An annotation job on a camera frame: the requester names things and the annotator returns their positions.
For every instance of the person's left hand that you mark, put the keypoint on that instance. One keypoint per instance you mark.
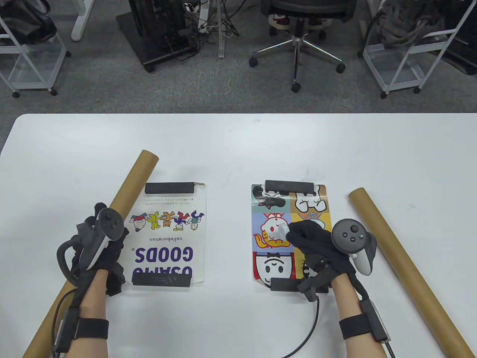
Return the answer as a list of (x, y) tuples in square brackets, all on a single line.
[(111, 257)]

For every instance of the person's right hand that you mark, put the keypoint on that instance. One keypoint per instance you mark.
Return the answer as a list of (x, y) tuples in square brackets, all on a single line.
[(313, 238)]

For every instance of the colourful cartoon grid poster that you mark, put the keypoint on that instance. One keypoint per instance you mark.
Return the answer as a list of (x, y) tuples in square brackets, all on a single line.
[(274, 268)]

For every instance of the white poster with purple lettering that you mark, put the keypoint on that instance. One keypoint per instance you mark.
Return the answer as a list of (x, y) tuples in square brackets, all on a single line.
[(167, 242)]

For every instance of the brown cardboard mailing tube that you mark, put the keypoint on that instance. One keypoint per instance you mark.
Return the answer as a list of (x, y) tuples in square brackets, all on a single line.
[(134, 179), (391, 246)]

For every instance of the black bar weight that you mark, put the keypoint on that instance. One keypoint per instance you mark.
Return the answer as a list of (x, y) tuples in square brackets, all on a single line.
[(160, 280), (169, 188), (288, 185), (283, 285)]

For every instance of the person's right forearm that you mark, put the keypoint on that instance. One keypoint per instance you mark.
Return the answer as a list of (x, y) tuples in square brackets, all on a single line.
[(346, 302)]

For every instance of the person's left forearm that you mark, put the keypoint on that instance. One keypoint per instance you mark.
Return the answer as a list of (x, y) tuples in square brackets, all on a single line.
[(93, 298)]

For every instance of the black wrist sensor box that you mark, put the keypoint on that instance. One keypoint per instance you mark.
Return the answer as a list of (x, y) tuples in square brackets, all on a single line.
[(376, 320), (67, 328)]

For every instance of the black office chair chrome base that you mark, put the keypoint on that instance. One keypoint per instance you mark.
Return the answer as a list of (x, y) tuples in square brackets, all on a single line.
[(296, 48)]

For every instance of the white wheeled cart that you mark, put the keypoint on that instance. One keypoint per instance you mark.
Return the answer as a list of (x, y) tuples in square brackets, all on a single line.
[(398, 63), (33, 71)]

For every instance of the white desk leg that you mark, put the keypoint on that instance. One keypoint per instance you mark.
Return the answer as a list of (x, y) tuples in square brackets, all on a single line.
[(80, 22), (222, 41)]

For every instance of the black wheeled equipment stand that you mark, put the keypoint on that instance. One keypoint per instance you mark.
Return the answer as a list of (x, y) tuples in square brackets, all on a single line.
[(156, 33)]

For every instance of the grey crumpled cloth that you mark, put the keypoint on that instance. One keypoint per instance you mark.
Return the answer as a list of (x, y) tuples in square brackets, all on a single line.
[(406, 22)]

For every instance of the black bag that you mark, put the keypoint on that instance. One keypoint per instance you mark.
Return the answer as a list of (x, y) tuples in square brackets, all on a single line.
[(22, 22)]

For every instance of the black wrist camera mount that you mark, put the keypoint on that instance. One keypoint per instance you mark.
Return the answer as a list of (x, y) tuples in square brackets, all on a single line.
[(311, 287), (116, 281)]

